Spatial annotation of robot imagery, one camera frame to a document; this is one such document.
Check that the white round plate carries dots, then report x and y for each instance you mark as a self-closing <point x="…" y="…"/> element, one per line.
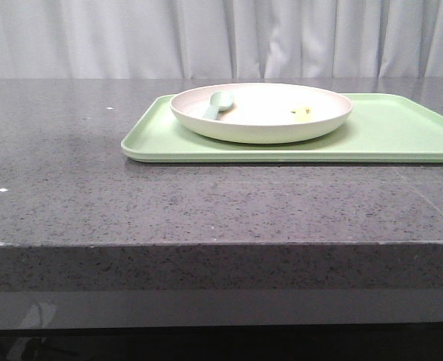
<point x="261" y="112"/>

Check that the yellow plastic fork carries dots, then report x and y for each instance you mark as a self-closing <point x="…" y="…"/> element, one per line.
<point x="302" y="113"/>

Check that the light green spoon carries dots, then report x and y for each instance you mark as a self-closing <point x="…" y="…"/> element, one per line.
<point x="220" y="101"/>

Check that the light green rectangular tray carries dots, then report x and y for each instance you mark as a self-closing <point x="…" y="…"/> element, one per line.
<point x="380" y="128"/>

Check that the white pleated curtain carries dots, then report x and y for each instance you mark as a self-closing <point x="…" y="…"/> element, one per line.
<point x="220" y="39"/>

